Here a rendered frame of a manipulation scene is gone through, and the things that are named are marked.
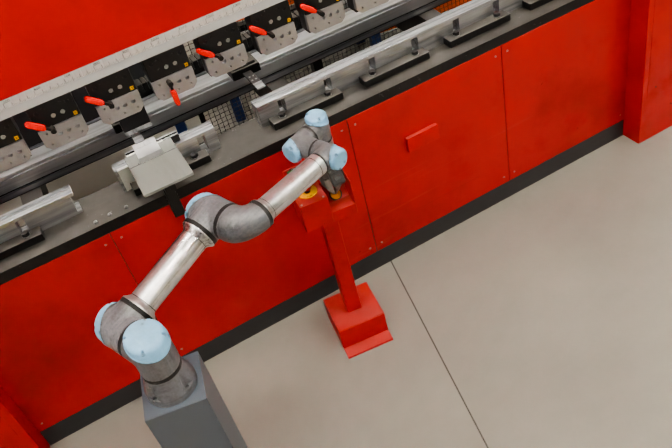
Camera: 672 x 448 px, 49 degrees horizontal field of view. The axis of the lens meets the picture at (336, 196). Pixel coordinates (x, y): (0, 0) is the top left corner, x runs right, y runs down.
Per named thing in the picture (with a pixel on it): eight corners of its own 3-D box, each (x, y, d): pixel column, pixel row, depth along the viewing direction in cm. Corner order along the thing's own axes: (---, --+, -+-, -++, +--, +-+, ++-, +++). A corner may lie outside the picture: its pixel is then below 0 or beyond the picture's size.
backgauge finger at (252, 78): (248, 97, 282) (245, 86, 279) (224, 71, 301) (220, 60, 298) (276, 84, 285) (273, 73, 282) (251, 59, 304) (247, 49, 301)
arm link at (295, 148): (302, 151, 236) (323, 131, 241) (276, 142, 242) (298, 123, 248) (308, 170, 241) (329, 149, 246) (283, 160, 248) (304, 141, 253)
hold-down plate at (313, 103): (275, 131, 281) (273, 124, 279) (270, 124, 285) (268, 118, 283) (344, 98, 289) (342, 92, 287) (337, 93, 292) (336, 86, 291)
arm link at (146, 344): (157, 389, 200) (138, 359, 192) (127, 367, 208) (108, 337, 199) (189, 357, 206) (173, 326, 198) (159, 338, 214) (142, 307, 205)
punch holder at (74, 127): (48, 152, 248) (25, 111, 237) (44, 140, 254) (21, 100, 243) (91, 133, 251) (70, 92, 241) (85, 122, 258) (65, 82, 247)
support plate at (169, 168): (144, 198, 246) (143, 195, 246) (124, 160, 266) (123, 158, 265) (194, 174, 251) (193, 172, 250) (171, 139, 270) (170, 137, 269)
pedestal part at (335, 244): (348, 312, 306) (320, 217, 272) (343, 303, 311) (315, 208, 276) (361, 307, 307) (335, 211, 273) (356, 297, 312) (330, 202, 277)
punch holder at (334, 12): (311, 35, 272) (300, -6, 261) (301, 27, 278) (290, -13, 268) (346, 20, 276) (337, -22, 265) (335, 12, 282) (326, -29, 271)
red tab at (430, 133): (409, 153, 308) (407, 139, 303) (406, 150, 309) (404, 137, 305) (439, 137, 311) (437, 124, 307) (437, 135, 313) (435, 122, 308)
